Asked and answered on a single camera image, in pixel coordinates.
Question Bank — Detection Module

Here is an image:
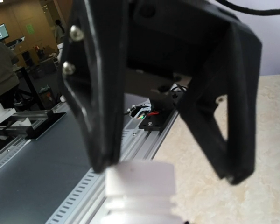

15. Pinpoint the small white pill bottle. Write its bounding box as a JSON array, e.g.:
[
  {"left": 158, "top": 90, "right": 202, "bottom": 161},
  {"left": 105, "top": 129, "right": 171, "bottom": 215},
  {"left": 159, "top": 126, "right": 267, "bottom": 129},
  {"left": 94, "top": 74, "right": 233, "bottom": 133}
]
[{"left": 100, "top": 196, "right": 183, "bottom": 224}]

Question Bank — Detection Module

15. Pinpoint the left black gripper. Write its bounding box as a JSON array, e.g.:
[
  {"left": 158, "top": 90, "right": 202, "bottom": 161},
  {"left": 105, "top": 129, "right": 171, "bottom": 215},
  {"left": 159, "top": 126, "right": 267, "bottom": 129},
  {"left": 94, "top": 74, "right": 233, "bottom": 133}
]
[{"left": 124, "top": 0, "right": 238, "bottom": 79}]

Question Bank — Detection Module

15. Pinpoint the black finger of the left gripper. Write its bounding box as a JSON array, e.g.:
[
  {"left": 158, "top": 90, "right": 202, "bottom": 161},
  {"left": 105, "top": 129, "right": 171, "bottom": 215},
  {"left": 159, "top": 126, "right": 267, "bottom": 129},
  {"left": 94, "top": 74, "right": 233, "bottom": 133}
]
[
  {"left": 177, "top": 23, "right": 262, "bottom": 184},
  {"left": 58, "top": 0, "right": 127, "bottom": 173}
]

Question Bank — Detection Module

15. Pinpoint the white bottle cap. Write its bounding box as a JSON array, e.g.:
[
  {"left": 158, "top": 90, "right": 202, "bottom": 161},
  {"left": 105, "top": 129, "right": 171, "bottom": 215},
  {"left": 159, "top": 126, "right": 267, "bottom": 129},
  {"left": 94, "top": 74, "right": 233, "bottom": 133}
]
[{"left": 105, "top": 161, "right": 176, "bottom": 197}]

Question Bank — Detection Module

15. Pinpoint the seated person grey shirt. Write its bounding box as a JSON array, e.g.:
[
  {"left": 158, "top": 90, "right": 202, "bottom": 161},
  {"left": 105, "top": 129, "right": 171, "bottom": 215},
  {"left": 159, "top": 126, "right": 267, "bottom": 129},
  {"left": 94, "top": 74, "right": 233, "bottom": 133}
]
[{"left": 0, "top": 42, "right": 20, "bottom": 109}]

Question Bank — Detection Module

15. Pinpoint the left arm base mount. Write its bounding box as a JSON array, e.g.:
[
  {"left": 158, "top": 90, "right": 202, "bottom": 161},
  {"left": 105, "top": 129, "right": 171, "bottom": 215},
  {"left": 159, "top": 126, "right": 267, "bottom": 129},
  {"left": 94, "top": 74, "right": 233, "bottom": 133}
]
[{"left": 138, "top": 98, "right": 176, "bottom": 132}]

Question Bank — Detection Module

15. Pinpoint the standing person in background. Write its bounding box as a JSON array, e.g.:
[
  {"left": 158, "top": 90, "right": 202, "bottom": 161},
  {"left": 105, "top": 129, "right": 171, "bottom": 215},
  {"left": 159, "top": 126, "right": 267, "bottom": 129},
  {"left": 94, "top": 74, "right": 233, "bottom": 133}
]
[{"left": 55, "top": 19, "right": 65, "bottom": 44}]

